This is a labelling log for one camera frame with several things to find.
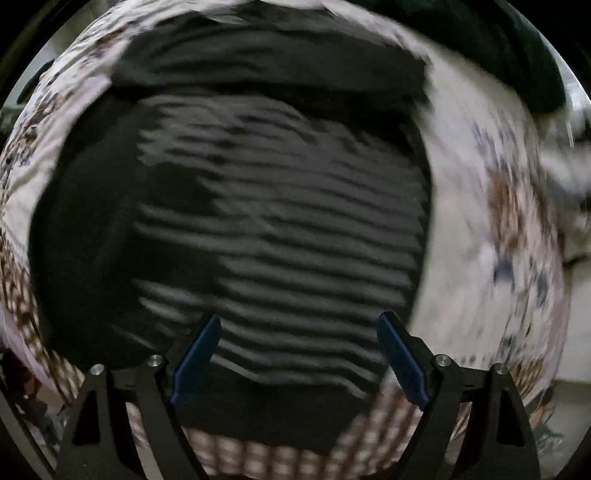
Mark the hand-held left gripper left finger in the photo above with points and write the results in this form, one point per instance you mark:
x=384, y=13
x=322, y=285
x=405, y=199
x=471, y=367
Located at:
x=196, y=357

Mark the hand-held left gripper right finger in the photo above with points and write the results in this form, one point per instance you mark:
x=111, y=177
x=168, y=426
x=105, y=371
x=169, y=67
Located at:
x=404, y=357

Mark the black striped small garment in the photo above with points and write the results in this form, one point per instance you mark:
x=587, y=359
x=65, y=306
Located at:
x=258, y=221

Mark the white floral bedsheet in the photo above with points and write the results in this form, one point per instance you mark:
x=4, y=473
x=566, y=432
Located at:
x=480, y=249

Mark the dark green cloth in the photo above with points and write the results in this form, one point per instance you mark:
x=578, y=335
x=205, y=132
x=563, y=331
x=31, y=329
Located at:
x=498, y=50

